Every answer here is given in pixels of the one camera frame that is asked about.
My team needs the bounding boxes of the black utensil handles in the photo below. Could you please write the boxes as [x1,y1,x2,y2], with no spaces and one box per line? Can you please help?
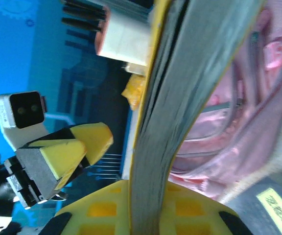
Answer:
[61,0,107,32]

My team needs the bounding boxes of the dark blue book yellow label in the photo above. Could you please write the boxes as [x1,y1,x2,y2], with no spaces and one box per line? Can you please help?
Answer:
[219,176,282,235]

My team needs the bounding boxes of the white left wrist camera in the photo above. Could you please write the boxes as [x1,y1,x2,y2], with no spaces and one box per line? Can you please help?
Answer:
[0,91,49,151]

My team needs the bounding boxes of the yellow snack packet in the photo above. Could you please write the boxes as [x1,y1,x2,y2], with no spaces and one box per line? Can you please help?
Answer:
[120,74,146,111]

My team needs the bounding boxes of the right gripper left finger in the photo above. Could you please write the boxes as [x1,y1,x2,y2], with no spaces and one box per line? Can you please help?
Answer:
[39,180,132,235]

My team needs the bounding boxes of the yellow cover book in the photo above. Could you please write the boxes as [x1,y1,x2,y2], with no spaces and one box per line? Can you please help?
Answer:
[128,0,266,235]

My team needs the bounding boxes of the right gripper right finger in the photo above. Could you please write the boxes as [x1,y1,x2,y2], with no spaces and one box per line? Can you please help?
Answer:
[161,183,254,235]

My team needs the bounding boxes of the beige knife block pink rim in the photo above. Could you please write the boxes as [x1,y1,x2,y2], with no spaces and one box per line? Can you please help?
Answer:
[94,4,154,67]

